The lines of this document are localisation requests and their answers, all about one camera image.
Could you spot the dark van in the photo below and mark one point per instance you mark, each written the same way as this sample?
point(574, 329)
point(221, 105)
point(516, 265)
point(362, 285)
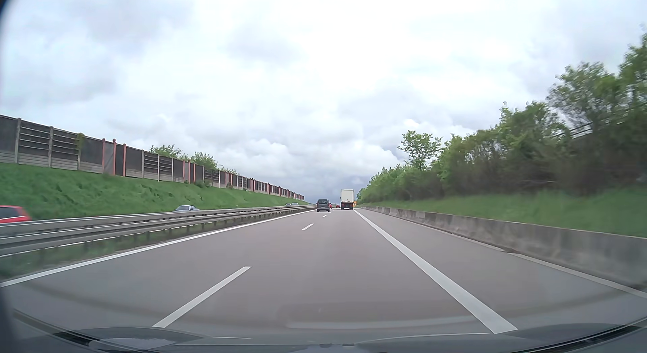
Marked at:
point(323, 205)

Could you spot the white lorry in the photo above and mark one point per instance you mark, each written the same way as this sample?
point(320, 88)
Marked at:
point(346, 199)

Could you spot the grey asphalt road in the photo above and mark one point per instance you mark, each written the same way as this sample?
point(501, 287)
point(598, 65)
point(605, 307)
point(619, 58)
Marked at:
point(328, 272)

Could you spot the trees behind noise barrier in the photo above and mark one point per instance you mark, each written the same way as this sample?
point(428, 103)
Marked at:
point(184, 156)

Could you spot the silver car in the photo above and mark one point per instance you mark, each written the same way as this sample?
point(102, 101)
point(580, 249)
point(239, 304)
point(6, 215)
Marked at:
point(186, 208)

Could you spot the car's own bonnet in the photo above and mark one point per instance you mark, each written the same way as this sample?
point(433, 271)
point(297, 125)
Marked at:
point(323, 345)

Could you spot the road markings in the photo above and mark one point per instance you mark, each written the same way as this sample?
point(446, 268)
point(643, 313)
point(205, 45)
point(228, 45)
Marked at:
point(455, 290)

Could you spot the row of green trees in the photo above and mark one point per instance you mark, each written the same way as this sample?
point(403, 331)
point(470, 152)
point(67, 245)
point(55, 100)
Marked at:
point(530, 150)

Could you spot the grass bank below noise barrier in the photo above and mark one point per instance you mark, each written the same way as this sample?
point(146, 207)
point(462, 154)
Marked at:
point(101, 193)

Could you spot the grass verge behind concrete barrier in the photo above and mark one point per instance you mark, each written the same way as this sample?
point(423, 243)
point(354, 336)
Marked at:
point(556, 209)

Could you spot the grey and red noise barrier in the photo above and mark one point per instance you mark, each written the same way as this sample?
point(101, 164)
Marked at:
point(65, 150)

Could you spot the red car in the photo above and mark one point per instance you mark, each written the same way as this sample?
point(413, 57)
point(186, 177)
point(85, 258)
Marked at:
point(12, 214)

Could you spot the concrete barrier wall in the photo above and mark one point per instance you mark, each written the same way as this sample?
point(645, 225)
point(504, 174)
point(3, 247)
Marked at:
point(530, 239)

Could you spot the metal guard rail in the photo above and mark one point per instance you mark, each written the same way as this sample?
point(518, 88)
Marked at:
point(101, 229)

